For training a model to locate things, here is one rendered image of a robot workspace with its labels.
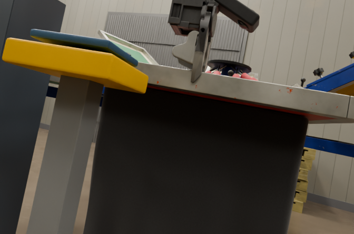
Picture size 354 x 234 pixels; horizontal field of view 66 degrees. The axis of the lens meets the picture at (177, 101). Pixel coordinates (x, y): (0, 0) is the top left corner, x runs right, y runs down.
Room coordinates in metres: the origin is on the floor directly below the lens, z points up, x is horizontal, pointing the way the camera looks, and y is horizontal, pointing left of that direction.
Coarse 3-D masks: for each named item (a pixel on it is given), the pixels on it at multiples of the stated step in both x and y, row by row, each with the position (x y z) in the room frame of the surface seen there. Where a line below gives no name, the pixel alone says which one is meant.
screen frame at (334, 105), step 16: (144, 64) 0.52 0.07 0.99; (160, 80) 0.51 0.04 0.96; (176, 80) 0.50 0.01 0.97; (208, 80) 0.49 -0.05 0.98; (224, 80) 0.49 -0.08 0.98; (240, 80) 0.48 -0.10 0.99; (224, 96) 0.49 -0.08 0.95; (240, 96) 0.48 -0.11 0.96; (256, 96) 0.47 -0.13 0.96; (272, 96) 0.47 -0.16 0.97; (288, 96) 0.46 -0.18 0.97; (304, 96) 0.46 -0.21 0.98; (320, 96) 0.45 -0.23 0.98; (336, 96) 0.45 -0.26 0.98; (352, 96) 0.44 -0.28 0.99; (304, 112) 0.48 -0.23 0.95; (320, 112) 0.45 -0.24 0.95; (336, 112) 0.45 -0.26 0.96; (352, 112) 0.44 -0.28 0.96
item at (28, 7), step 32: (0, 0) 0.77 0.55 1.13; (32, 0) 0.80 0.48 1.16; (0, 32) 0.76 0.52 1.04; (0, 64) 0.75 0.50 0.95; (0, 96) 0.77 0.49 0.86; (32, 96) 0.87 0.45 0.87; (0, 128) 0.79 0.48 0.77; (32, 128) 0.89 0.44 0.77; (0, 160) 0.81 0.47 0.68; (0, 192) 0.83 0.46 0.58; (0, 224) 0.86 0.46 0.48
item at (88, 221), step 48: (144, 96) 0.60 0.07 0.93; (192, 96) 0.59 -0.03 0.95; (96, 144) 0.63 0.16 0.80; (144, 144) 0.60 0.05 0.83; (192, 144) 0.58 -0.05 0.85; (240, 144) 0.56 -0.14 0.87; (288, 144) 0.54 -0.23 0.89; (96, 192) 0.63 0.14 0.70; (144, 192) 0.60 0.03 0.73; (192, 192) 0.58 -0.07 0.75; (240, 192) 0.57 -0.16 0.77; (288, 192) 0.54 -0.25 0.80
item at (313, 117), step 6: (204, 96) 0.56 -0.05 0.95; (210, 96) 0.53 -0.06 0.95; (228, 102) 0.59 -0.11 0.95; (234, 102) 0.56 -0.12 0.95; (240, 102) 0.53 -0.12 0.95; (258, 108) 0.59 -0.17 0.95; (264, 108) 0.56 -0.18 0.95; (270, 108) 0.53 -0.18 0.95; (276, 108) 0.51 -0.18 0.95; (294, 114) 0.57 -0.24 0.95; (300, 114) 0.54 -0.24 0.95; (306, 114) 0.52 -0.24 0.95; (312, 114) 0.49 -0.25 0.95; (312, 120) 0.63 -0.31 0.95
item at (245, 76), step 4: (216, 68) 1.95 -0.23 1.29; (220, 68) 1.82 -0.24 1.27; (232, 68) 1.82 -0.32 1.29; (208, 72) 1.78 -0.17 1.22; (212, 72) 1.81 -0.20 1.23; (216, 72) 1.74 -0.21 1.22; (232, 76) 1.73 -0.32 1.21; (236, 76) 1.70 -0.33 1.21; (244, 76) 1.73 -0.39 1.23; (248, 76) 1.72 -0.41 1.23; (256, 80) 1.82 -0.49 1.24
